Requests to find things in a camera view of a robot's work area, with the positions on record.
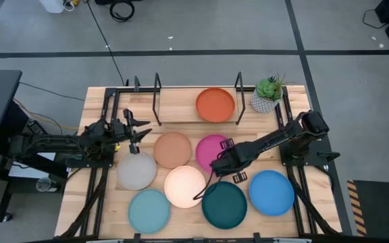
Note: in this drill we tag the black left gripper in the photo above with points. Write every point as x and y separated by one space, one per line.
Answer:
129 131

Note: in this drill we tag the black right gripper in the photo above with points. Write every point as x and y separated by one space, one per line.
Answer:
241 155

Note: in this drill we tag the magenta plate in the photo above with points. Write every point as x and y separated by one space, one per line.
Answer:
208 150

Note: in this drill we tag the tan brown plate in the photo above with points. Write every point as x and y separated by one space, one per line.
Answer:
172 150

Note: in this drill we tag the dark teal plate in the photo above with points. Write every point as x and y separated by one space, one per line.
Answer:
225 207

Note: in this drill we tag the peach plate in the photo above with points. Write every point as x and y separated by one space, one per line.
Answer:
182 187

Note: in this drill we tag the light teal plate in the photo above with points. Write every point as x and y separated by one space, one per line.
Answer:
149 212

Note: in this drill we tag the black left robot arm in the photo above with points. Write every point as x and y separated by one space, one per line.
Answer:
52 140

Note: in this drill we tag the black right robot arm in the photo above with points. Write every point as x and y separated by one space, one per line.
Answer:
282 135

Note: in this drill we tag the grey plate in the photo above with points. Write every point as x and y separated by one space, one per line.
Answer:
136 172

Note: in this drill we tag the blue plate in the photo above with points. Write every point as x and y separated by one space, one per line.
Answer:
271 193

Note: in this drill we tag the orange plate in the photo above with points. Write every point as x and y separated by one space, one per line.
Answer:
214 104

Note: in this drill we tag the white patterned plant pot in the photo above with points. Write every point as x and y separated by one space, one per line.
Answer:
262 104

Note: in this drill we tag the green succulent plant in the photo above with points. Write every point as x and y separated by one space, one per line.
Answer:
268 88

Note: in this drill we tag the clear glass jar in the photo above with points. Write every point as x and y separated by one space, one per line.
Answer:
46 184

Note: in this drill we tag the white container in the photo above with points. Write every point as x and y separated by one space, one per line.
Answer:
51 5

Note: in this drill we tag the black mat hazard stripes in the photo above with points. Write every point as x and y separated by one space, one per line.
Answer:
383 209

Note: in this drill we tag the wooden shelf black metal frame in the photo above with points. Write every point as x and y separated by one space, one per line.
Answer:
177 104

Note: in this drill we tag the black metal table frame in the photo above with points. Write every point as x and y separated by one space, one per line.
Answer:
95 202

